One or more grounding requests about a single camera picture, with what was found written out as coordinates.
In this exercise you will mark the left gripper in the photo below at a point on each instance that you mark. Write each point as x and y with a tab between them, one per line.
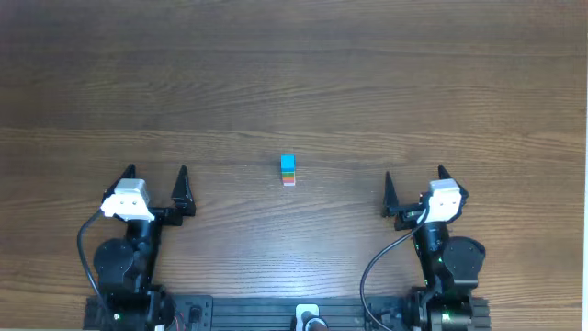
170	217

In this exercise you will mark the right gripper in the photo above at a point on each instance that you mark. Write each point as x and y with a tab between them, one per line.
406	215

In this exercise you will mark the green cube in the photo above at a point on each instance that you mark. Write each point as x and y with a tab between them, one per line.
288	173

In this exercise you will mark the blue cube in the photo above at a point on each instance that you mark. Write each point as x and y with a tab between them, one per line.
288	162

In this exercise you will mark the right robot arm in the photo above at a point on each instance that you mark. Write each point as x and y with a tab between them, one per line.
459	264

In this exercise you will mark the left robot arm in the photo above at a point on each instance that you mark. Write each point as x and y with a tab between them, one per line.
121	264

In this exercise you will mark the white cube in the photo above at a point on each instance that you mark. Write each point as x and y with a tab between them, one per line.
289	184

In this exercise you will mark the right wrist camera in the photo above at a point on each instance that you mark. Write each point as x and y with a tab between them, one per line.
443	200

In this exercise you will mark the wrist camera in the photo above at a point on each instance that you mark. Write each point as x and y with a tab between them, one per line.
128	200
443	200

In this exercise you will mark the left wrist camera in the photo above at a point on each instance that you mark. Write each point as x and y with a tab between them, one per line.
128	200

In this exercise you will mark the mounting rail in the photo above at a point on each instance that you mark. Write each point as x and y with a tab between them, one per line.
257	315

